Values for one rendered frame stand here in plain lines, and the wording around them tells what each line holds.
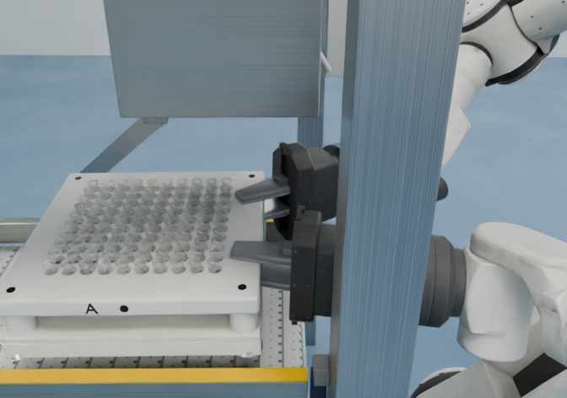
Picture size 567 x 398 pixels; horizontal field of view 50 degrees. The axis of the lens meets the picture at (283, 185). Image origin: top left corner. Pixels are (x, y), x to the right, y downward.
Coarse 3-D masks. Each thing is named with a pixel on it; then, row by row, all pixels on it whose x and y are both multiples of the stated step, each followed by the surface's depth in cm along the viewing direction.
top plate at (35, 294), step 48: (96, 192) 71; (144, 192) 71; (48, 240) 62; (192, 240) 62; (0, 288) 56; (48, 288) 56; (96, 288) 56; (144, 288) 55; (192, 288) 55; (240, 288) 55
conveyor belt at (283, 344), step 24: (0, 264) 78; (264, 288) 74; (264, 312) 70; (288, 312) 70; (0, 336) 66; (264, 336) 66; (288, 336) 67; (0, 360) 63; (24, 360) 63; (48, 360) 63; (72, 360) 63; (96, 360) 63; (120, 360) 63; (144, 360) 63; (168, 360) 63; (192, 360) 63; (216, 360) 63; (240, 360) 63; (264, 360) 63; (288, 360) 64
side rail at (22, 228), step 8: (0, 224) 80; (8, 224) 80; (16, 224) 80; (24, 224) 80; (32, 224) 80; (272, 224) 80; (0, 232) 80; (8, 232) 80; (16, 232) 80; (24, 232) 80; (32, 232) 80; (272, 232) 81; (0, 240) 81; (8, 240) 81; (16, 240) 81; (24, 240) 81; (272, 240) 81; (280, 240) 81
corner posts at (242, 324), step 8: (8, 320) 56; (16, 320) 56; (24, 320) 56; (32, 320) 57; (232, 320) 56; (240, 320) 56; (248, 320) 56; (256, 320) 57; (8, 328) 56; (16, 328) 56; (24, 328) 56; (32, 328) 57; (232, 328) 57; (240, 328) 56; (248, 328) 56; (256, 328) 57; (16, 336) 57
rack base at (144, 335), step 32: (64, 320) 59; (96, 320) 58; (128, 320) 58; (160, 320) 58; (192, 320) 58; (224, 320) 58; (32, 352) 57; (64, 352) 57; (96, 352) 57; (128, 352) 57; (160, 352) 57; (192, 352) 57; (224, 352) 57; (256, 352) 57
